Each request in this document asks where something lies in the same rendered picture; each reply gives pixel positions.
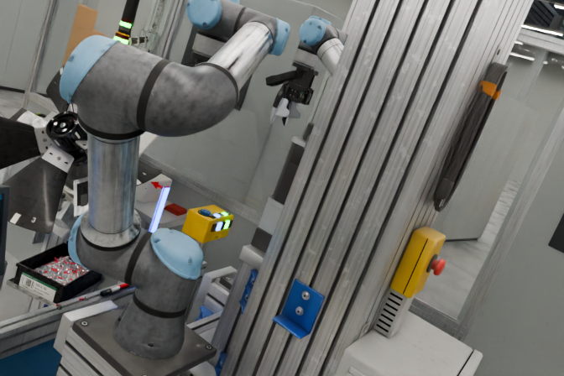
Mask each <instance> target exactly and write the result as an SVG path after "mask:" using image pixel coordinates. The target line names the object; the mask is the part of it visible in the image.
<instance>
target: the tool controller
mask: <svg viewBox="0 0 564 376"><path fill-rule="evenodd" d="M9 191H10V189H9V187H8V186H6V185H1V184H0V275H3V274H4V264H5V253H6V240H7V227H8V203H9Z"/></svg>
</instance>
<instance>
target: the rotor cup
mask: <svg viewBox="0 0 564 376"><path fill-rule="evenodd" d="M62 123H66V125H65V127H63V128H61V127H60V125H61V124H62ZM45 131H46V133H47V135H48V137H49V138H50V139H51V141H52V142H53V143H54V144H55V146H56V147H58V148H59V149H62V150H63V151H65V152H66V153H67V154H69V155H71V156H73V158H75V159H74V161H73V162H72V164H76V163H80V162H83V161H85V160H87V159H88V158H87V155H86V152H85V151H84V150H82V149H80V148H78V147H76V146H75V145H74V144H76V141H77V140H80V141H87V132H85V131H84V130H83V129H82V128H81V126H80V124H79V123H78V119H77V113H75V112H71V111H67V112H61V113H58V114H56V115H55V116H53V117H52V118H51V119H50V120H49V121H48V123H47V125H46V129H45ZM76 133H78V134H79V136H80V138H78V137H77V136H76ZM55 140H56V141H57V142H58V144H59V145H58V144H57V143H56V142H55Z"/></svg>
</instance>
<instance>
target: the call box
mask: <svg viewBox="0 0 564 376"><path fill-rule="evenodd" d="M201 209H207V210H208V211H210V212H211V215H213V216H214V214H218V213H222V212H225V211H224V210H223V209H221V208H220V207H218V206H215V205H211V206H203V207H197V208H192V209H189V211H188V213H187V216H186V219H185V223H184V226H183V228H182V232H184V233H186V234H187V235H189V236H191V237H192V238H194V239H195V240H197V241H199V242H200V243H206V242H210V241H213V240H216V239H219V238H224V237H226V236H227V234H228V232H229V229H230V227H229V228H225V229H222V230H218V231H216V230H215V232H211V229H212V225H213V224H215V223H216V224H218V223H219V222H225V221H230V220H233V218H234V215H232V214H231V215H227V216H223V217H216V218H215V219H212V218H210V217H209V216H205V215H203V214H201V213H200V210H201Z"/></svg>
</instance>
